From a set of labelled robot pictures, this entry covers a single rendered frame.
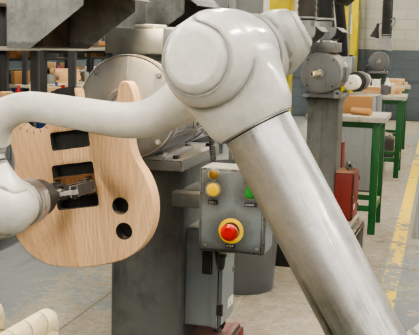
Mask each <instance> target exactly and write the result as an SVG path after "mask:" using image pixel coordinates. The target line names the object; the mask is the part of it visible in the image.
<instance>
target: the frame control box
mask: <svg viewBox="0 0 419 335"><path fill-rule="evenodd" d="M211 168H215V169H218V171H219V173H220V177H219V179H218V180H216V181H212V180H210V179H209V177H208V171H209V170H210V169H211ZM211 183H215V184H217V185H218V186H219V193H218V194H217V195H215V196H211V195H209V194H208V192H207V187H208V185H209V184H211ZM246 187H248V185H247V183H246V181H245V180H244V178H243V176H242V174H241V172H240V170H239V168H238V166H237V164H228V163H216V162H212V163H210V164H208V165H206V166H204V167H201V170H200V230H199V249H200V250H202V251H214V253H215V262H216V266H217V269H218V270H219V271H222V270H224V266H225V258H226V257H227V254H228V253H238V254H246V255H261V256H263V255H264V254H265V253H266V252H267V251H268V250H269V249H270V248H271V246H272V235H273V233H272V231H271V229H270V228H269V226H268V224H267V222H266V220H265V218H264V216H263V214H262V212H261V210H260V208H259V206H258V204H257V202H256V200H255V198H253V199H249V198H247V197H246V196H245V188H246ZM226 224H232V225H235V226H236V228H237V230H238V235H237V237H236V238H235V239H234V240H233V241H226V240H224V239H223V238H222V236H221V233H220V232H221V228H222V227H223V226H224V225H226Z"/></svg>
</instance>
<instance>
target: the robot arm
mask: <svg viewBox="0 0 419 335"><path fill-rule="evenodd" d="M311 45H312V40H311V38H310V36H309V34H308V32H307V30H306V28H305V26H304V24H303V22H302V21H301V19H300V17H299V16H298V14H297V13H296V12H294V11H290V10H288V9H274V10H269V11H265V12H263V13H261V14H258V13H248V12H245V11H241V10H238V9H228V8H214V9H205V10H203V11H199V12H197V13H196V14H194V15H192V16H191V17H189V18H188V19H186V20H185V21H183V22H182V23H180V24H179V25H177V26H176V27H175V28H174V29H173V31H172V32H171V33H170V35H169V37H168V38H167V40H166V42H165V45H164V49H163V52H162V71H163V74H164V78H165V81H166V84H165V85H163V87H161V89H159V90H158V91H157V92H155V93H154V94H153V95H151V96H149V97H147V98H145V99H143V100H140V101H136V102H111V101H106V100H97V99H91V98H82V97H77V96H68V95H62V94H53V93H48V92H17V93H14V94H10V95H7V96H4V97H1V98H0V240H2V239H7V238H9V237H13V236H15V235H18V234H19V233H21V232H23V231H24V230H25V229H27V228H28V227H29V226H30V225H32V224H34V223H36V222H39V221H41V220H43V219H44V218H45V217H46V216H47V215H48V214H49V213H50V212H52V211H53V209H54V208H55V206H56V204H57V203H59V202H60V201H64V200H67V199H68V197H70V198H73V199H76V198H77V197H80V196H82V195H90V193H94V192H95V191H96V190H95V184H94V180H93V179H92V177H88V178H86V179H82V180H80V182H78V183H73V184H69V185H66V184H61V181H56V182H54V183H49V182H47V181H45V180H43V179H30V178H27V179H21V178H20V177H19V176H18V175H17V174H16V173H15V171H14V170H13V168H12V167H11V166H10V164H9V162H8V161H7V159H6V157H5V154H4V151H5V150H6V148H7V146H8V145H9V144H10V143H11V141H12V131H13V129H14V128H15V127H17V126H18V125H19V124H22V123H25V122H40V123H44V124H50V125H54V126H60V127H64V128H70V129H74V130H80V131H84V132H90V133H94V134H100V135H105V136H111V137H116V138H147V137H151V136H157V135H160V134H163V133H166V132H169V131H172V130H175V129H176V128H179V127H182V126H185V125H187V124H190V123H192V122H195V121H198V122H199V124H200V125H201V126H202V128H203V129H204V130H205V131H206V132H207V134H208V136H209V137H210V138H211V139H213V140H214V141H216V142H217V143H219V144H221V145H222V144H226V145H227V147H228V148H229V150H230V152H231V154H232V156H233V158H234V160H235V162H236V164H237V166H238V168H239V170H240V172H241V174H242V176H243V178H244V180H245V181H246V183H247V185H248V187H249V189H250V191H251V193H252V195H253V196H254V198H255V200H256V202H257V204H258V206H259V208H260V210H261V212H262V214H263V216H264V218H265V220H266V222H267V224H268V226H269V228H270V229H271V231H272V233H273V235H274V237H275V239H276V241H277V243H278V244H279V246H280V248H281V250H282V252H283V254H284V256H285V258H286V259H287V262H288V263H289V266H290V267H291V270H292V271H293V274H294V275H295V277H296V279H297V281H298V283H299V285H300V287H301V289H302V291H303V292H304V294H305V296H306V298H307V300H308V302H309V304H310V306H311V308H312V309H313V312H314V313H315V316H316V317H317V320H318V321H319V323H320V325H321V327H322V329H323V331H324V333H325V335H419V323H418V324H417V325H415V326H414V327H413V328H411V329H409V330H408V331H407V332H406V331H405V329H404V328H403V326H402V324H401V322H400V320H399V318H398V317H397V315H396V313H395V311H394V309H393V307H392V305H391V303H390V301H389V299H388V297H387V295H386V293H385V292H384V290H383V288H382V286H381V284H380V282H379V280H378V279H377V277H376V275H375V273H374V271H373V269H372V267H371V265H370V263H369V261H368V259H367V257H366V255H365V254H364V252H363V250H362V248H361V246H360V244H359V242H358V241H357V239H356V237H355V235H354V233H353V231H352V229H351V227H350V225H349V223H348V221H347V219H346V217H345V216H344V214H343V212H342V210H341V208H340V206H339V204H338V203H337V201H336V199H335V197H334V195H333V193H332V191H331V189H330V187H329V185H328V183H327V181H326V179H325V178H324V176H323V174H322V172H321V170H320V168H319V166H318V165H317V163H316V161H315V159H314V157H313V155H312V153H311V151H310V149H309V147H308V145H307V143H306V141H305V140H304V138H303V136H302V134H301V132H300V130H299V129H298V127H297V125H296V123H295V121H294V119H293V117H292V115H291V113H290V111H289V109H291V104H292V96H291V91H290V88H289V85H288V83H287V79H286V77H288V76H289V75H290V74H292V73H293V72H294V71H295V70H296V69H297V68H298V67H299V66H300V65H301V63H302V62H303V61H304V60H305V59H306V57H307V55H308V54H309V53H310V50H311V49H310V48H311Z"/></svg>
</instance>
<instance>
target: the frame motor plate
mask: <svg viewBox="0 0 419 335"><path fill-rule="evenodd" d="M191 145H193V146H194V148H193V149H192V150H189V151H187V152H184V153H182V154H179V155H177V156H173V157H172V158H169V159H166V160H144V159H143V161H144V163H145V164H146V165H147V167H148V169H149V170H153V171H173V172H183V171H185V170H187V169H190V168H192V167H194V166H196V165H198V164H200V163H202V162H204V161H206V160H209V159H211V158H210V147H209V143H206V144H191ZM215 153H216V155H217V156H218V155H219V146H218V145H215Z"/></svg>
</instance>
